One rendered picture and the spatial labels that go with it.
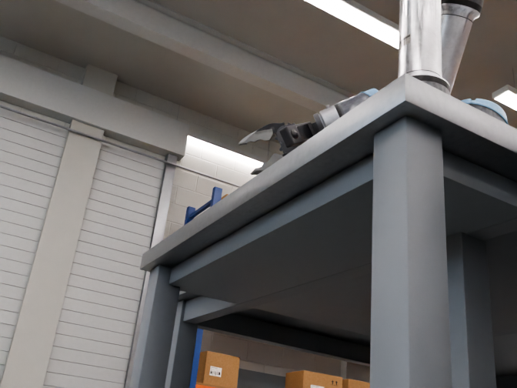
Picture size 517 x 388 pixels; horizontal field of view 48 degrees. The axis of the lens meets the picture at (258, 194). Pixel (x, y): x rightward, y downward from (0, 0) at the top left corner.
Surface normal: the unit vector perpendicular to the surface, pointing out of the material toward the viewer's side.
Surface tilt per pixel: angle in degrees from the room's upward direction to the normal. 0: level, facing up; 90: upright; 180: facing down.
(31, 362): 90
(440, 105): 90
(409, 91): 90
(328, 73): 180
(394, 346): 90
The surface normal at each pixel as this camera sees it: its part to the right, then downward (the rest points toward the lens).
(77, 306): 0.51, -0.32
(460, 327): -0.84, -0.30
